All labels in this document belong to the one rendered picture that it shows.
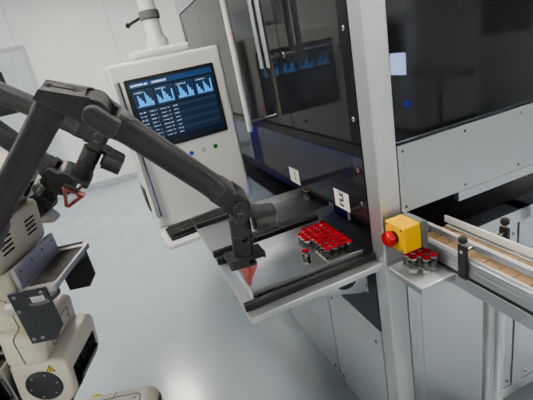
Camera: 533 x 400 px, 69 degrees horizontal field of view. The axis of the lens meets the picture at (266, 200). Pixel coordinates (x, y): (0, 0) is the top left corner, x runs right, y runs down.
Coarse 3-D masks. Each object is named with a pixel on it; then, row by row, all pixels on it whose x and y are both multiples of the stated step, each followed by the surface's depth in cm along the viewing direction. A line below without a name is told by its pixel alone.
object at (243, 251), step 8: (232, 240) 100; (240, 240) 99; (248, 240) 100; (232, 248) 102; (240, 248) 100; (248, 248) 100; (256, 248) 105; (224, 256) 103; (232, 256) 102; (240, 256) 101; (248, 256) 101; (256, 256) 101; (264, 256) 102
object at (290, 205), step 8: (288, 192) 164; (296, 192) 166; (264, 200) 161; (272, 200) 163; (280, 200) 164; (288, 200) 164; (296, 200) 162; (304, 200) 161; (312, 200) 159; (280, 208) 158; (288, 208) 156; (296, 208) 155; (304, 208) 153; (312, 208) 152; (320, 208) 142; (328, 208) 143; (280, 216) 150; (288, 216) 149; (296, 216) 148; (304, 216) 140; (320, 216) 143; (280, 224) 138; (288, 224) 139; (264, 232) 136
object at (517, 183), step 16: (256, 176) 211; (272, 176) 206; (528, 176) 145; (272, 192) 184; (496, 192) 138; (512, 192) 136; (528, 192) 134; (416, 208) 139; (432, 208) 137; (448, 208) 134; (464, 208) 132; (480, 208) 130
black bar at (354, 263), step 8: (360, 256) 110; (368, 256) 109; (344, 264) 107; (352, 264) 108; (360, 264) 109; (320, 272) 106; (328, 272) 105; (336, 272) 106; (304, 280) 104; (312, 280) 104; (320, 280) 105; (280, 288) 103; (288, 288) 102; (296, 288) 103; (304, 288) 104; (264, 296) 101; (272, 296) 101; (280, 296) 102; (248, 304) 99; (256, 304) 100; (264, 304) 100
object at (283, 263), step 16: (272, 240) 128; (288, 240) 130; (272, 256) 123; (288, 256) 121; (352, 256) 109; (240, 272) 111; (256, 272) 116; (272, 272) 114; (288, 272) 112; (304, 272) 105; (256, 288) 108; (272, 288) 103
